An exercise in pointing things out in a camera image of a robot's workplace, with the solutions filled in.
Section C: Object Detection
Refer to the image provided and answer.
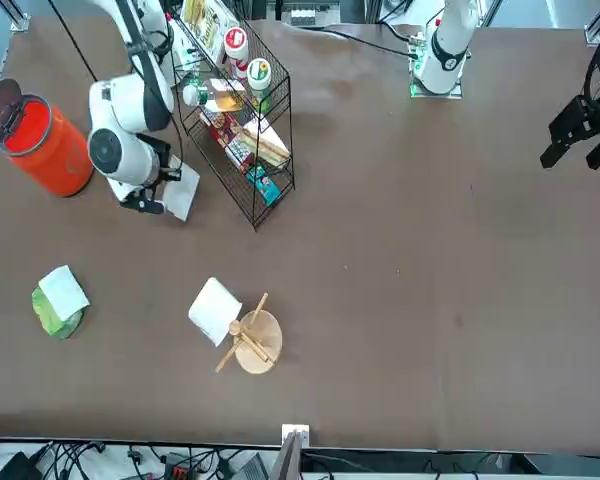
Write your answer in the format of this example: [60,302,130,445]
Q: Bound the white paper towel roll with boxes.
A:
[187,276,244,349]

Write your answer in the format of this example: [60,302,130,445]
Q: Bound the red-lid white jar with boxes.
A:
[223,27,251,80]

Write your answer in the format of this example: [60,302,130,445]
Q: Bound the aluminium profile post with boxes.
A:
[269,423,311,480]

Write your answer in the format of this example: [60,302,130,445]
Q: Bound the long white yellow box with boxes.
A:
[179,0,242,65]

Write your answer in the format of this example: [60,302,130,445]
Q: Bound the teal snack box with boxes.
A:
[243,165,282,206]

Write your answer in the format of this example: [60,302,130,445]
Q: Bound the wooden roll holder stand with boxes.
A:
[214,292,284,376]

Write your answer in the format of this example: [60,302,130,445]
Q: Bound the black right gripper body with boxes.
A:
[138,133,182,190]

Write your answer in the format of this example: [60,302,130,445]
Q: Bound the black cable on table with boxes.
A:
[289,24,421,59]

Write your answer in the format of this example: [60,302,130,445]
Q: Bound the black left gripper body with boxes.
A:
[548,94,600,145]

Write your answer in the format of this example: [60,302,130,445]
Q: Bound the small white green-label bottle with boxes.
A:
[181,82,212,108]

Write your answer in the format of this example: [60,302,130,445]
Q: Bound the black box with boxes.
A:
[0,451,44,480]

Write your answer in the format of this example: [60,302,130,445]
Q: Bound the orange snack box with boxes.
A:
[207,77,247,114]

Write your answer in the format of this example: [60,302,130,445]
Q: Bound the black wire shelf rack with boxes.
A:
[169,0,296,232]

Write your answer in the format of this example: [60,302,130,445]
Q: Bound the wrapped triangle sandwich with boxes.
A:
[241,117,292,170]

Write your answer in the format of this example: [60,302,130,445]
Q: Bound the grey power strip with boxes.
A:
[288,5,317,26]

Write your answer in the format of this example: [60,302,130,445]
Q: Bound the red patterned snack box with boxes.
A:
[199,108,257,175]

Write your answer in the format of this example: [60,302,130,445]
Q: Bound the green-lid white jar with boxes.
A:
[246,57,274,104]

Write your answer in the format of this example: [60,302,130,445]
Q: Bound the black power strip red switches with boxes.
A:
[162,449,194,480]

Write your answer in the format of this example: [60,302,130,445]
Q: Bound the orange bin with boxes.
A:
[0,78,96,198]

